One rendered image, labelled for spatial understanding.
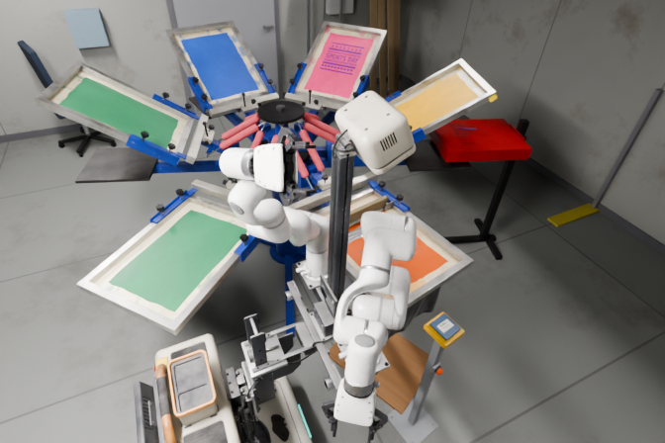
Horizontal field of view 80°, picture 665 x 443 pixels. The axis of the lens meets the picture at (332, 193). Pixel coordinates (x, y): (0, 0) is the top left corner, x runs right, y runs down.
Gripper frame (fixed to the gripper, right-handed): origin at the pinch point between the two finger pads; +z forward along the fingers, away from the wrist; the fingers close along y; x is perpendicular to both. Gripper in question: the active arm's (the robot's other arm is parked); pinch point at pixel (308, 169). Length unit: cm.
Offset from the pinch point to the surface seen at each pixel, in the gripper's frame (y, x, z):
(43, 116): 28, 61, -520
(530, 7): 135, 410, -91
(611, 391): -158, 236, 29
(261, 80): 50, 154, -217
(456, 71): 49, 219, -77
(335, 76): 53, 196, -173
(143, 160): -12, 57, -227
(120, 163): -13, 44, -235
